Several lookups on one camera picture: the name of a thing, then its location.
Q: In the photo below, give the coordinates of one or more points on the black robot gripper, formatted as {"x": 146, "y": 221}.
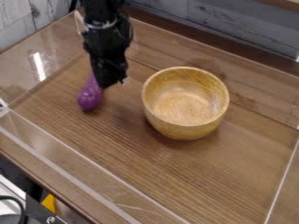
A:
{"x": 105, "y": 43}

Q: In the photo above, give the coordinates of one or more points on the purple toy eggplant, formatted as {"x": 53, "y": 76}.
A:
{"x": 89, "y": 95}

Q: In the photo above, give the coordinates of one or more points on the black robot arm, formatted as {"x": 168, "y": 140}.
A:
{"x": 101, "y": 11}

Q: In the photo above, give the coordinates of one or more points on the brown wooden bowl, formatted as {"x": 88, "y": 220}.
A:
{"x": 185, "y": 101}

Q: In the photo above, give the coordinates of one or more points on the yellow black machine base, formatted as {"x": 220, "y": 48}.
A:
{"x": 21, "y": 200}

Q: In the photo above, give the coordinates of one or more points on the clear acrylic corner bracket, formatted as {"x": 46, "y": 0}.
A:
{"x": 78, "y": 21}

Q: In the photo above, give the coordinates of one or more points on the clear acrylic front wall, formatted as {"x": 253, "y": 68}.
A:
{"x": 85, "y": 186}

